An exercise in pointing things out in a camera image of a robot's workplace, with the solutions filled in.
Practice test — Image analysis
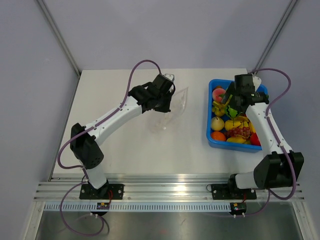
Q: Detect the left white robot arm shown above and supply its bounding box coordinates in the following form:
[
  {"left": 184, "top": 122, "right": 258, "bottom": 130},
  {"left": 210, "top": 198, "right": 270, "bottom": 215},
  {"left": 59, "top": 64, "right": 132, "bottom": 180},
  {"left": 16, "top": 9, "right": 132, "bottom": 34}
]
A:
[{"left": 70, "top": 74, "right": 176, "bottom": 200}]

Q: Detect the small yellow banana bunch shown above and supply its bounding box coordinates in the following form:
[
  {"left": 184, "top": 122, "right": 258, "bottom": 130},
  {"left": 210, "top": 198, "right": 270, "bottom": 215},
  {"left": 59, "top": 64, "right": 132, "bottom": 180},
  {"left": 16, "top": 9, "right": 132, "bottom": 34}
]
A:
[{"left": 211, "top": 100, "right": 227, "bottom": 117}]

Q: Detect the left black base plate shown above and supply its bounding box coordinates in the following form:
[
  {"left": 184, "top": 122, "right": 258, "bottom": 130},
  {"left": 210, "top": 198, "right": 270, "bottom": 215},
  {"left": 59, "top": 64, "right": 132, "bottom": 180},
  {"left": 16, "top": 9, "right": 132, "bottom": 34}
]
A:
[{"left": 79, "top": 183, "right": 124, "bottom": 200}]

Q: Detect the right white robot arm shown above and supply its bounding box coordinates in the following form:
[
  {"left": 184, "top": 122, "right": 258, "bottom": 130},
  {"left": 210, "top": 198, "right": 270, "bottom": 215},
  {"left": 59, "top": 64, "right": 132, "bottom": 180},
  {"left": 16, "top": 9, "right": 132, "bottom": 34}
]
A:
[{"left": 222, "top": 73, "right": 304, "bottom": 200}]

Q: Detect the small circuit board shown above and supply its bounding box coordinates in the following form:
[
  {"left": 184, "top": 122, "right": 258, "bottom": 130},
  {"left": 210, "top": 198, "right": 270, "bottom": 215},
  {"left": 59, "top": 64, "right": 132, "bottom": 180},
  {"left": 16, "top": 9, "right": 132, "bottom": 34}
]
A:
[
  {"left": 230, "top": 202, "right": 247, "bottom": 215},
  {"left": 96, "top": 202, "right": 110, "bottom": 210}
]

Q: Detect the red grape bunch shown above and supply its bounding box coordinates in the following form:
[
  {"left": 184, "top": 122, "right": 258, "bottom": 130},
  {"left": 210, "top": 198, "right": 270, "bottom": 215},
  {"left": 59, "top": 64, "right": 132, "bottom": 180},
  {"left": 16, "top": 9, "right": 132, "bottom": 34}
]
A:
[{"left": 225, "top": 126, "right": 252, "bottom": 139}]

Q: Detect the aluminium frame post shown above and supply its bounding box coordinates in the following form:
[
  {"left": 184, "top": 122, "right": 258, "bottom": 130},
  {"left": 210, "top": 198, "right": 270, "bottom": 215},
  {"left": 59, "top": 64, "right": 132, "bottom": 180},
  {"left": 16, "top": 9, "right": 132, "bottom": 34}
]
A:
[
  {"left": 253, "top": 0, "right": 300, "bottom": 70},
  {"left": 35, "top": 0, "right": 82, "bottom": 79}
]

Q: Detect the left small circuit board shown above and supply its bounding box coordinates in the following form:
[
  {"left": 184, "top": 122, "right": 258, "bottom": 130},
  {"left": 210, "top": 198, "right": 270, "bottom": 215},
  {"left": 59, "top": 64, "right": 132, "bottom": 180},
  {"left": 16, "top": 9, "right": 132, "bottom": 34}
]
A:
[{"left": 96, "top": 202, "right": 110, "bottom": 210}]

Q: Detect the right small circuit board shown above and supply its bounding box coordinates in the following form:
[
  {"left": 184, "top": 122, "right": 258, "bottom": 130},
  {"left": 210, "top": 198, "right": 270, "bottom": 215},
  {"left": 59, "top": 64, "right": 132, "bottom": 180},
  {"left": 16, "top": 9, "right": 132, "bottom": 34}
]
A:
[{"left": 230, "top": 202, "right": 247, "bottom": 215}]

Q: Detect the white slotted cable duct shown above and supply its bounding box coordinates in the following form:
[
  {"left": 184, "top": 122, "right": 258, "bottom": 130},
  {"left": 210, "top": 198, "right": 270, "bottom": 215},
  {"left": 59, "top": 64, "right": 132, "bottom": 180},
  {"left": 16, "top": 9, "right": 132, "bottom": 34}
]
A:
[{"left": 44, "top": 201, "right": 231, "bottom": 213}]

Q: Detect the pink peach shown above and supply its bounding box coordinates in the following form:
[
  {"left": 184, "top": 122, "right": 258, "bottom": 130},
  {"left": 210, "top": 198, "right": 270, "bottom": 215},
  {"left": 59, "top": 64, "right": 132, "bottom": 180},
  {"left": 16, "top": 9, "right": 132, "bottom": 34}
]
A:
[{"left": 212, "top": 86, "right": 226, "bottom": 103}]

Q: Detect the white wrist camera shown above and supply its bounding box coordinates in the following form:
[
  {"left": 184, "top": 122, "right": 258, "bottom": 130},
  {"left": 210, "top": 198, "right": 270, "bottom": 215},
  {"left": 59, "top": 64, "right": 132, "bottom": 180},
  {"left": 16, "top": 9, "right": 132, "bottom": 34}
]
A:
[
  {"left": 164, "top": 73, "right": 175, "bottom": 82},
  {"left": 251, "top": 74, "right": 262, "bottom": 91}
]

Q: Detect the yellow banana bunch front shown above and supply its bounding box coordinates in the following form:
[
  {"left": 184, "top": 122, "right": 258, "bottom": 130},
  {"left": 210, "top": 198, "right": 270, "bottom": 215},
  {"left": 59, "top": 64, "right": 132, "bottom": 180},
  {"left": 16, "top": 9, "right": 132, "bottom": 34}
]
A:
[{"left": 226, "top": 135, "right": 247, "bottom": 144}]

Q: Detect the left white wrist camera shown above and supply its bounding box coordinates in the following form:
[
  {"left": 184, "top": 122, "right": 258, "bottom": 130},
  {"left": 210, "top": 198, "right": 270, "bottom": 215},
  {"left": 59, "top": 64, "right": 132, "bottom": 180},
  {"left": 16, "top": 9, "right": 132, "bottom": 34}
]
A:
[{"left": 164, "top": 73, "right": 175, "bottom": 82}]

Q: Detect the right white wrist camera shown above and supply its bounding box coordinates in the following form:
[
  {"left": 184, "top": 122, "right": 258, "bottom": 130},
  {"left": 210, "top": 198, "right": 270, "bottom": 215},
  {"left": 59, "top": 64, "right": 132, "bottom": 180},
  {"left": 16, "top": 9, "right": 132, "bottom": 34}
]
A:
[{"left": 251, "top": 74, "right": 262, "bottom": 91}]

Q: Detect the orange persimmon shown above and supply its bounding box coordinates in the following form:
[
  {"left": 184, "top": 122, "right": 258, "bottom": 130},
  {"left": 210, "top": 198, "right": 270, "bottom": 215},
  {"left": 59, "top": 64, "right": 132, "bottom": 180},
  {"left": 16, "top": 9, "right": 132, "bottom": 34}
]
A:
[{"left": 210, "top": 131, "right": 227, "bottom": 142}]

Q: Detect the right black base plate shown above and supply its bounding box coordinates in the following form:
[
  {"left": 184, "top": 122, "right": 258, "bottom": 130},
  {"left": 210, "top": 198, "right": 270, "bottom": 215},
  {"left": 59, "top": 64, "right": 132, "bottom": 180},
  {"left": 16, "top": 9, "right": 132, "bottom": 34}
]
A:
[{"left": 205, "top": 183, "right": 257, "bottom": 201}]

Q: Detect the blue plastic bin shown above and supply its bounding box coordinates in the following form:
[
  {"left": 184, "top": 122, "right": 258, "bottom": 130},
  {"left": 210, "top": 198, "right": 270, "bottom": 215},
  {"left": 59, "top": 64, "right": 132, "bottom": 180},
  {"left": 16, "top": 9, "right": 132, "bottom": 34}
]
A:
[{"left": 206, "top": 79, "right": 262, "bottom": 153}]

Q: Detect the green watermelon toy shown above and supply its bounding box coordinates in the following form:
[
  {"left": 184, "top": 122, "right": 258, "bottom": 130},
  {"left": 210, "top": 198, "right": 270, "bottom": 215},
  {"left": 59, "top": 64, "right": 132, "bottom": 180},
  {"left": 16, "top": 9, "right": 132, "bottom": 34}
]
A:
[{"left": 224, "top": 105, "right": 241, "bottom": 119}]

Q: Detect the red tomato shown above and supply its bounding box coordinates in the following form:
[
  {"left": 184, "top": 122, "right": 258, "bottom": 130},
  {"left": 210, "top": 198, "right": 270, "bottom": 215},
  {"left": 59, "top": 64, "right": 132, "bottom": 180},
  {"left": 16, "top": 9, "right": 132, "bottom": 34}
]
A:
[{"left": 249, "top": 132, "right": 261, "bottom": 146}]

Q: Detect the right aluminium frame post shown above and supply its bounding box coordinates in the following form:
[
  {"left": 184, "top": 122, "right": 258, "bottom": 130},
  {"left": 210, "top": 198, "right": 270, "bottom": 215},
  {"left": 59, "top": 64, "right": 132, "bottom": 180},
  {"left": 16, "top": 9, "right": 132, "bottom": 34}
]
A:
[{"left": 253, "top": 0, "right": 300, "bottom": 70}]

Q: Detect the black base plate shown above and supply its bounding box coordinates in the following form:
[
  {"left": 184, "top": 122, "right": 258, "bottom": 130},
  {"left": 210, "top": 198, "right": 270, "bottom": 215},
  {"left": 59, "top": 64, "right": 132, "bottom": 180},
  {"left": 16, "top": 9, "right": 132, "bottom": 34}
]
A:
[
  {"left": 79, "top": 183, "right": 124, "bottom": 200},
  {"left": 205, "top": 183, "right": 257, "bottom": 201}
]

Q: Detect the pale yellow pear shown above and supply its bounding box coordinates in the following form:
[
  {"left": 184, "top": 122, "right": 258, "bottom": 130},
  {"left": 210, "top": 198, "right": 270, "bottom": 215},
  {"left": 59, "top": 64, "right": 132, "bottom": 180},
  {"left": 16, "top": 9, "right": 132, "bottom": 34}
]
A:
[{"left": 210, "top": 116, "right": 225, "bottom": 131}]

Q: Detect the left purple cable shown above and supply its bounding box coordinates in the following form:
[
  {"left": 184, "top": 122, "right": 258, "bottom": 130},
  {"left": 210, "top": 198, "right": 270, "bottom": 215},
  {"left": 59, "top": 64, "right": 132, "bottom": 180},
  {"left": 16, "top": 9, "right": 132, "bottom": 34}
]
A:
[{"left": 56, "top": 59, "right": 161, "bottom": 237}]

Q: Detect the left aluminium frame post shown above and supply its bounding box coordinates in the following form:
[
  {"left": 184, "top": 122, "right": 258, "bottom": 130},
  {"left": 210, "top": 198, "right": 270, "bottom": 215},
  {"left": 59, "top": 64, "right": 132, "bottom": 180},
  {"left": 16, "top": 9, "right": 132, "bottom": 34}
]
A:
[{"left": 35, "top": 0, "right": 82, "bottom": 79}]

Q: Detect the clear zip top bag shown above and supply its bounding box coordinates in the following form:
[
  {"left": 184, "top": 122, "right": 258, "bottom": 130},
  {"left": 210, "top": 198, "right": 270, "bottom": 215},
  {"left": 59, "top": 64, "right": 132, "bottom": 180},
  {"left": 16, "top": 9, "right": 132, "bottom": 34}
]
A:
[{"left": 147, "top": 87, "right": 189, "bottom": 133}]

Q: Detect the aluminium rail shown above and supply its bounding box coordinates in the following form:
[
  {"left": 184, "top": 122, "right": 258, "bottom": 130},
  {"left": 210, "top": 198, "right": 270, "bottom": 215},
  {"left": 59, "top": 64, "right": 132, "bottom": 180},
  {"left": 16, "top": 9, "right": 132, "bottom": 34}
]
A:
[{"left": 33, "top": 174, "right": 306, "bottom": 203}]

